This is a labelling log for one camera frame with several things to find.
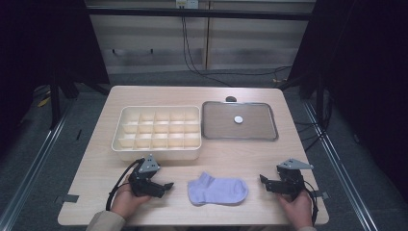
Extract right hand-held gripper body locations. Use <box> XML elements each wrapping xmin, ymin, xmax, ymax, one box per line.
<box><xmin>276</xmin><ymin>158</ymin><xmax>315</xmax><ymax>201</ymax></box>

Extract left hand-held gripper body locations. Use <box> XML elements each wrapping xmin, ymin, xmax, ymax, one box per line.
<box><xmin>129</xmin><ymin>154</ymin><xmax>162</xmax><ymax>198</ymax></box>

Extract cream divided storage box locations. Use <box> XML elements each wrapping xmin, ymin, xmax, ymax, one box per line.
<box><xmin>111</xmin><ymin>105</ymin><xmax>202</xmax><ymax>162</ymax></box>

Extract lilac sock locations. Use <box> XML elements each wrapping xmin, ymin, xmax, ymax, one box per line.
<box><xmin>187</xmin><ymin>171</ymin><xmax>249</xmax><ymax>207</ymax></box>

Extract person's left hand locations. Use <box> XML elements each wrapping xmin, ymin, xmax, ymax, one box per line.
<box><xmin>110</xmin><ymin>174</ymin><xmax>152</xmax><ymax>220</ymax></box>

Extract person's right hand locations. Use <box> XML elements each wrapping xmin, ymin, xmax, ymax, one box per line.
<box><xmin>277</xmin><ymin>189</ymin><xmax>314</xmax><ymax>230</ymax></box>

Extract black metal stand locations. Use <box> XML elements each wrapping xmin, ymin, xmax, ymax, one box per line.
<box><xmin>47</xmin><ymin>73</ymin><xmax>110</xmax><ymax>129</ymax></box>
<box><xmin>278</xmin><ymin>71</ymin><xmax>325</xmax><ymax>126</ymax></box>

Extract yellow object on floor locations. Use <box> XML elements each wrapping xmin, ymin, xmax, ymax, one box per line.
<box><xmin>37</xmin><ymin>95</ymin><xmax>52</xmax><ymax>109</ymax></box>

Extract black curtain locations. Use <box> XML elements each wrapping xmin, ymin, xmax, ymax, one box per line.
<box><xmin>288</xmin><ymin>0</ymin><xmax>408</xmax><ymax>200</ymax></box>
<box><xmin>0</xmin><ymin>0</ymin><xmax>110</xmax><ymax>155</ymax></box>

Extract black horizontal bar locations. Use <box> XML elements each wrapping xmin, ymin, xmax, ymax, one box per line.
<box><xmin>86</xmin><ymin>8</ymin><xmax>314</xmax><ymax>22</ymax></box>

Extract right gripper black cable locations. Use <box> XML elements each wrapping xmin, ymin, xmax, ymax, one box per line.
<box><xmin>302</xmin><ymin>180</ymin><xmax>320</xmax><ymax>225</ymax></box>

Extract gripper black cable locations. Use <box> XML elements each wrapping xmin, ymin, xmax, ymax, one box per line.
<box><xmin>302</xmin><ymin>180</ymin><xmax>320</xmax><ymax>225</ymax></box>
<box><xmin>105</xmin><ymin>157</ymin><xmax>145</xmax><ymax>212</ymax></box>

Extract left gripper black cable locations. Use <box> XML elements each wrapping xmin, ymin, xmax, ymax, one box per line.
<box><xmin>105</xmin><ymin>157</ymin><xmax>145</xmax><ymax>212</ymax></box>

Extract black floor cables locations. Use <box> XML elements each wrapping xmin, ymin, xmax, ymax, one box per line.
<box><xmin>293</xmin><ymin>119</ymin><xmax>326</xmax><ymax>152</ymax></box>

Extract metal floor rail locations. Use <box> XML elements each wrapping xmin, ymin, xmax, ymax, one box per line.
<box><xmin>0</xmin><ymin>99</ymin><xmax>76</xmax><ymax>231</ymax></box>
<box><xmin>302</xmin><ymin>101</ymin><xmax>379</xmax><ymax>231</ymax></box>

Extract black hanging wall cable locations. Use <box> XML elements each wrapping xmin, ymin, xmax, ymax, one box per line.
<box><xmin>181</xmin><ymin>15</ymin><xmax>293</xmax><ymax>88</ymax></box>

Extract white wall outlet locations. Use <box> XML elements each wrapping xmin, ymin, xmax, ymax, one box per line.
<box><xmin>175</xmin><ymin>0</ymin><xmax>200</xmax><ymax>10</ymax></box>

